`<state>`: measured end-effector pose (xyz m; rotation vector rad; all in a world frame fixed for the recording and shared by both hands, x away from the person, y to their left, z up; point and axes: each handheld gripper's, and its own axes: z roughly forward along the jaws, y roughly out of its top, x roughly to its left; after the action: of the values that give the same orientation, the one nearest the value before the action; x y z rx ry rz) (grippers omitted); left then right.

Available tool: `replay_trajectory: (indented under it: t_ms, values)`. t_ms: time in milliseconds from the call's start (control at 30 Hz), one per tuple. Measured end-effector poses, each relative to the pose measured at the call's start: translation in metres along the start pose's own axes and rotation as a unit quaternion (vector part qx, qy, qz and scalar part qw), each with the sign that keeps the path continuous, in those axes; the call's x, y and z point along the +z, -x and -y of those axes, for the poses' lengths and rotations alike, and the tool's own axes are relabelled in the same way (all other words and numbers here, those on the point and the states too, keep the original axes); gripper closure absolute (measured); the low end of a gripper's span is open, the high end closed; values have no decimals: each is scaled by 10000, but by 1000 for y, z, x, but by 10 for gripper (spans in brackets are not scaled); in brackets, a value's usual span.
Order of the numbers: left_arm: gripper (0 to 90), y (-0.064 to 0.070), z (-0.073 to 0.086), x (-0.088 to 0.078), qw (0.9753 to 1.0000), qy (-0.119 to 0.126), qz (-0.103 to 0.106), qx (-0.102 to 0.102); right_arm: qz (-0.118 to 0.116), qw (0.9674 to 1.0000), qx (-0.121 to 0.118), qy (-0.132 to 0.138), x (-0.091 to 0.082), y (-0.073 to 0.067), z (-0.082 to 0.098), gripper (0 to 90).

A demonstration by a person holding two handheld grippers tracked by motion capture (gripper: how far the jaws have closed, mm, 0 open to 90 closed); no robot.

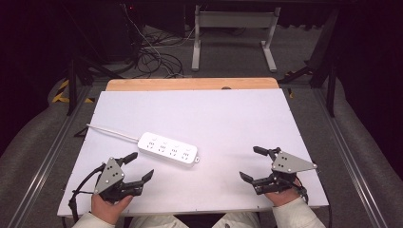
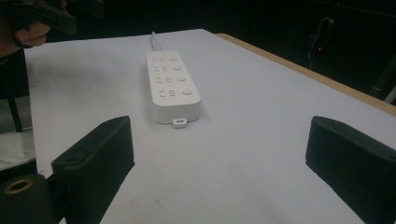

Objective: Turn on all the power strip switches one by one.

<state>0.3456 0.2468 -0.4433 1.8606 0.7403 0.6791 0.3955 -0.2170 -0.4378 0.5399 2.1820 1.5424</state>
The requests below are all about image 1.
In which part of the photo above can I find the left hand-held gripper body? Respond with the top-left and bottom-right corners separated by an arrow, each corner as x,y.
93,157 -> 144,203

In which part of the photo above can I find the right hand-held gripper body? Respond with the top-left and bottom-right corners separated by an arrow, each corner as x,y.
252,151 -> 318,196

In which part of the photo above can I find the white power strip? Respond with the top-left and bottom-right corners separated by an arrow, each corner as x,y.
137,131 -> 201,168

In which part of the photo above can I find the person's right hand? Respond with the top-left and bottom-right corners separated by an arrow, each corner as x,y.
264,180 -> 304,208

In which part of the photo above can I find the person's left hand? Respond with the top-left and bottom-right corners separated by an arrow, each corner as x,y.
90,193 -> 134,226

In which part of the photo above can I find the person's right leg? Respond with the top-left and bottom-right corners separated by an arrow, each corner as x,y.
211,211 -> 262,228

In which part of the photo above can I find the person's leg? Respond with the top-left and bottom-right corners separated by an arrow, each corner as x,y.
127,215 -> 190,228
211,211 -> 262,228

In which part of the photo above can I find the person's left leg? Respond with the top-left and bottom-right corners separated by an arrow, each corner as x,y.
127,215 -> 190,228

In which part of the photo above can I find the black metal stand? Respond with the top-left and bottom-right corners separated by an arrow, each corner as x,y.
61,55 -> 125,117
278,8 -> 341,118

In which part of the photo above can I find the yellow black hazard tape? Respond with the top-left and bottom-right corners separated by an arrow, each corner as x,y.
51,79 -> 95,105

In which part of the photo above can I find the wooden table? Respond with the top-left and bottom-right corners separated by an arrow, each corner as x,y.
105,77 -> 280,93

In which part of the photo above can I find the dark computer case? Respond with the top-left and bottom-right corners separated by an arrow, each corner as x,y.
67,3 -> 144,65

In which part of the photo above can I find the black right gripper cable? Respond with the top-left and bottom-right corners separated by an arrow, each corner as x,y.
294,176 -> 310,205

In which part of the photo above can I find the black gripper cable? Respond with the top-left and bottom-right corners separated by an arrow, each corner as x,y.
294,176 -> 310,205
67,162 -> 107,223

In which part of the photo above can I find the white power strip cable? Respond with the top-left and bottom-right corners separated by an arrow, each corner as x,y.
86,123 -> 141,143

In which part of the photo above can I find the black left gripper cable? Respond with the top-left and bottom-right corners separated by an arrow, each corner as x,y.
67,162 -> 107,223

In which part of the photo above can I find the aluminium floor rail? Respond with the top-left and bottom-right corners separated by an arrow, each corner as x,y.
6,85 -> 93,228
312,86 -> 389,228

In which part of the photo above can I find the tangle of black floor cables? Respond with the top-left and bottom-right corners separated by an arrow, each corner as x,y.
125,27 -> 248,80

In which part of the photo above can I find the white floor cable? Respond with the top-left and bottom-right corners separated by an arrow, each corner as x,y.
122,3 -> 198,79

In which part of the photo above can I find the white metal table frame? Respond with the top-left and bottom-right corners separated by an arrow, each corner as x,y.
190,4 -> 282,73

